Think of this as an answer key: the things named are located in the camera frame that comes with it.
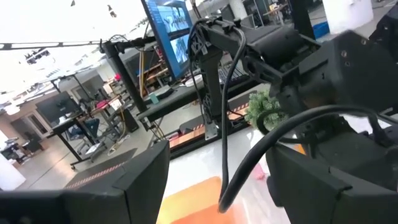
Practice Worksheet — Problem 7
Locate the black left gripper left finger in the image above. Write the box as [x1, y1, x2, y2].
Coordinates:
[0, 140, 171, 224]

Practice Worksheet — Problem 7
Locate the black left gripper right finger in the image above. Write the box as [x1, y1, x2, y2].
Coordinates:
[266, 144, 398, 224]

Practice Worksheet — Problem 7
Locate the small amber pill bottle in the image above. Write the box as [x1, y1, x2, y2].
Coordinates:
[293, 143, 307, 156]

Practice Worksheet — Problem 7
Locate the small white cylinder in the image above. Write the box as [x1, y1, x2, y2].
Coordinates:
[252, 164, 267, 182]

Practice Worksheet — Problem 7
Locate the blue storage bin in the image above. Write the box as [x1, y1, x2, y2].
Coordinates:
[312, 21, 330, 40]

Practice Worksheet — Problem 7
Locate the orange plastic bin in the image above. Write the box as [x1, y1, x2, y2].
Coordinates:
[156, 175, 240, 224]

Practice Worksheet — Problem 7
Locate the black mat striped edge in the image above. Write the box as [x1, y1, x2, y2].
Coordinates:
[169, 102, 249, 150]
[63, 147, 137, 190]

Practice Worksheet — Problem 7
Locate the white column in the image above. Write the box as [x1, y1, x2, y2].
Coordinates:
[322, 0, 374, 35]

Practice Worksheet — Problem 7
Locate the blue office chair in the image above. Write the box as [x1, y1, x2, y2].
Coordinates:
[67, 118, 103, 150]

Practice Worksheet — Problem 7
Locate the black pillar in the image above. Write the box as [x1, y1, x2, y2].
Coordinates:
[290, 0, 317, 40]

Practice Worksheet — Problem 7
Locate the black standing desk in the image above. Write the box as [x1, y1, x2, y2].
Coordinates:
[49, 99, 131, 170]

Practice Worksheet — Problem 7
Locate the green artificial plant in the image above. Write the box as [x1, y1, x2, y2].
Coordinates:
[244, 89, 290, 132]

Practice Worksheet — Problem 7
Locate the black background monitor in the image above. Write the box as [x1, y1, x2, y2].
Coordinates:
[35, 91, 82, 124]

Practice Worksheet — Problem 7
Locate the backlit black keyboard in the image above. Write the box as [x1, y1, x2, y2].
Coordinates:
[217, 65, 249, 85]

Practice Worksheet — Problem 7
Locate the dark grey side desk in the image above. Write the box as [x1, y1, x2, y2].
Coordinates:
[136, 62, 265, 125]

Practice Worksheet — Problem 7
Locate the black monitor pole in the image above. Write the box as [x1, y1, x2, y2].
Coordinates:
[98, 36, 156, 114]

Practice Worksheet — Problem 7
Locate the black desktop device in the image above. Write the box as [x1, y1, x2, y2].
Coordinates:
[155, 85, 175, 100]

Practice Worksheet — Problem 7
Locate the monitor with blue screen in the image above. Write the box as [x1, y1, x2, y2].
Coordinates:
[140, 0, 196, 81]

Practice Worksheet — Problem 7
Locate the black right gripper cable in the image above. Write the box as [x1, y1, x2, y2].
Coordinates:
[217, 26, 392, 214]

